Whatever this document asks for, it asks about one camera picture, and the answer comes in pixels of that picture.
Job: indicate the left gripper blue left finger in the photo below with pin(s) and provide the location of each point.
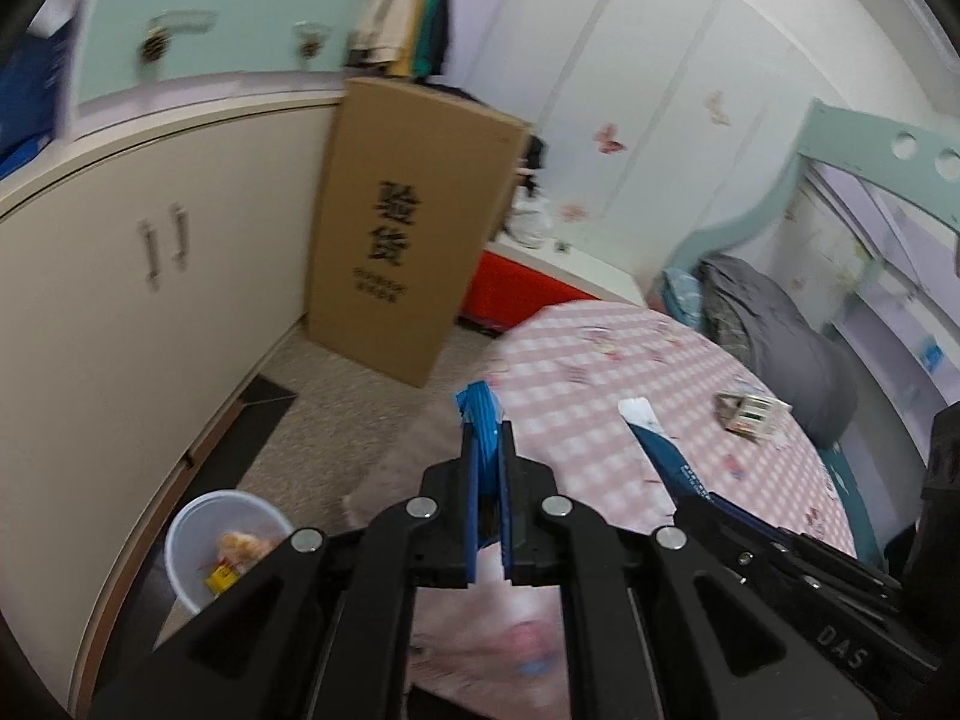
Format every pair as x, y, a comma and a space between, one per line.
321, 627

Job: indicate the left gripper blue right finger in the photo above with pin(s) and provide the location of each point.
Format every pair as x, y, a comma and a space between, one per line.
708, 618

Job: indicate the yellow cartoon snack box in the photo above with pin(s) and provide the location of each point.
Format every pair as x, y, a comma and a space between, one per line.
222, 578

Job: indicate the blue snack wrapper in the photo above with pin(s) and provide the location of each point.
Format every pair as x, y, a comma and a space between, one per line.
480, 416

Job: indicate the light blue trash bucket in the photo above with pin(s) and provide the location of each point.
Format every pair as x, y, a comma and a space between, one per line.
191, 546

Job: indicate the beige cloth scrap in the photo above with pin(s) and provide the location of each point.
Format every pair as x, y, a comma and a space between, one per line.
242, 549

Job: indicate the white medicine box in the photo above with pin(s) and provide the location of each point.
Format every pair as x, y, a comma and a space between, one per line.
757, 417

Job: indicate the pink checkered tablecloth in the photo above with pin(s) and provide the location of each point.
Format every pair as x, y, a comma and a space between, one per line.
498, 650

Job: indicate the grey folded duvet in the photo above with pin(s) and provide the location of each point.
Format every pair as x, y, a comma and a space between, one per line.
752, 318

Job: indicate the red storage box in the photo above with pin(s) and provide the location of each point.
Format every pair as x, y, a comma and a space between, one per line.
504, 294

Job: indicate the beige lower cabinet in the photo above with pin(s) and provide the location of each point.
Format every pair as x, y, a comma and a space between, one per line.
146, 273

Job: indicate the white plastic bag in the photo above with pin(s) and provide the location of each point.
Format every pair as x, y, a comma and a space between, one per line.
529, 221

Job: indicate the tall brown cardboard box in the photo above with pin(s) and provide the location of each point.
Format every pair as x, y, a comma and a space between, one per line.
414, 182

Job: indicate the white sliding wardrobe doors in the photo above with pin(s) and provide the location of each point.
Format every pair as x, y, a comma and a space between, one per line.
660, 116

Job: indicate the blue plastic package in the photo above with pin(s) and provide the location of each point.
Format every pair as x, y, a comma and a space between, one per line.
30, 91

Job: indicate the teal drawer unit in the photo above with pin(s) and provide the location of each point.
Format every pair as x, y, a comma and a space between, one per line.
131, 58

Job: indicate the hanging beige jacket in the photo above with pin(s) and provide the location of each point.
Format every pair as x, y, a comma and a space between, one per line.
386, 36

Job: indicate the teal bunk bed frame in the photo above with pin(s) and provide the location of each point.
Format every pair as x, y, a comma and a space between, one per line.
900, 159

